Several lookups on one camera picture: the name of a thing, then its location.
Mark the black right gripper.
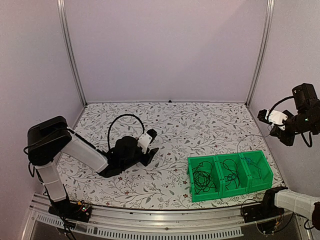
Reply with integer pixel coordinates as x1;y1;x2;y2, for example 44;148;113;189
270;109;317;146

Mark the black cable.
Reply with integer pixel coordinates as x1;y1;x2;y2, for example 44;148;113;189
219;158;242;191
191;161;217;195

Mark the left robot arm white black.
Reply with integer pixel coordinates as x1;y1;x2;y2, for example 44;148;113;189
23;116;158;217

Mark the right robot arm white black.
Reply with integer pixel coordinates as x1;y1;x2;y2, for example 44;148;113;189
257;83;320;230

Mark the floral patterned table mat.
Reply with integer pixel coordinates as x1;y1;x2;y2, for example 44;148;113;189
57;102;284;210

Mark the green bin right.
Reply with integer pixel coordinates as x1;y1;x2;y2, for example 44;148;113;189
240;150;274;193

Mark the green bin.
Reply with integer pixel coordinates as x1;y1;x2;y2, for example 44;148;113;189
215;153;250;198
187;156;224;203
240;150;274;193

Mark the green bin left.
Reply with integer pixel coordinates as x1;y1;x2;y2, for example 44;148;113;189
187;156;224;203

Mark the green bin middle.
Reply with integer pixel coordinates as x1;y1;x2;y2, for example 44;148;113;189
215;153;250;198

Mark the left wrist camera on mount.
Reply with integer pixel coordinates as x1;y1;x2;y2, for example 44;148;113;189
137;129;157;154

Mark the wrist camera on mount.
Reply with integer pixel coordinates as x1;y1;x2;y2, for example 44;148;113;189
257;109;288;131
137;129;157;154

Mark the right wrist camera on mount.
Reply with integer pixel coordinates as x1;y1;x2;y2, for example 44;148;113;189
257;109;288;131

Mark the front aluminium rail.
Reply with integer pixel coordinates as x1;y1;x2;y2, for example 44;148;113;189
21;193;315;240

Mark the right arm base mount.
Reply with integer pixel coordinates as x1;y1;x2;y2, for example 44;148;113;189
240;198;295;237

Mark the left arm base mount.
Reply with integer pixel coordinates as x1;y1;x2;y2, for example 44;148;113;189
48;199;92;223

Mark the right aluminium frame post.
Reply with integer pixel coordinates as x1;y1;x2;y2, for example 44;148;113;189
245;0;275;108

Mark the aluminium frame post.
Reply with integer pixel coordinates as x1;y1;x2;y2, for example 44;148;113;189
245;0;275;108
56;0;88;107

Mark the left aluminium frame post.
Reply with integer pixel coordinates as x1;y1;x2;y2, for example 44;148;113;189
56;0;88;107

